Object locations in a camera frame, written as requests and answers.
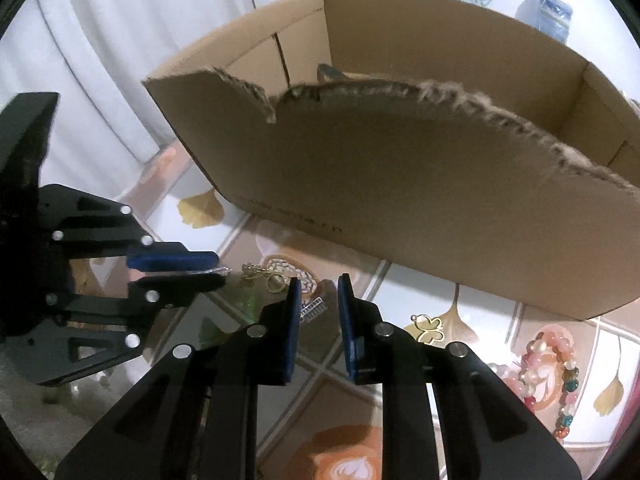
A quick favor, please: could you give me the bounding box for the brown cardboard box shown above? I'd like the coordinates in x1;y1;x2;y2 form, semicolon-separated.
144;0;639;313

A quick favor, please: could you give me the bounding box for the silver abacus charm earring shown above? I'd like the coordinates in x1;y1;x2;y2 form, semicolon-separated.
300;297;326;322

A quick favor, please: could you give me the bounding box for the gold charm earring cluster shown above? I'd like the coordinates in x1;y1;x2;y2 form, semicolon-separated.
241;262;290;294

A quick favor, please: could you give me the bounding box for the pink orange bead bracelet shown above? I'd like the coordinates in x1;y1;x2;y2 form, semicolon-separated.
487;327;576;411

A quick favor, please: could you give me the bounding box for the floral patterned tablecloth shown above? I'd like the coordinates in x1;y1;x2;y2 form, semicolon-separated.
90;146;639;479

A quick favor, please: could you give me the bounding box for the gold butterfly ring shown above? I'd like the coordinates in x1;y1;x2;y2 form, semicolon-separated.
409;313;446;345

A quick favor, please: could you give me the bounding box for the blue water jug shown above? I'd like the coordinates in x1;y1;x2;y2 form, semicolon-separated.
515;0;574;44

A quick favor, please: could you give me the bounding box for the white green fluffy blanket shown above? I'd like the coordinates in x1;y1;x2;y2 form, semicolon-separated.
1;356;105;479

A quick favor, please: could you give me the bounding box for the white curtain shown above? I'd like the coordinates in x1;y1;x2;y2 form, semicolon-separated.
1;0;252;197

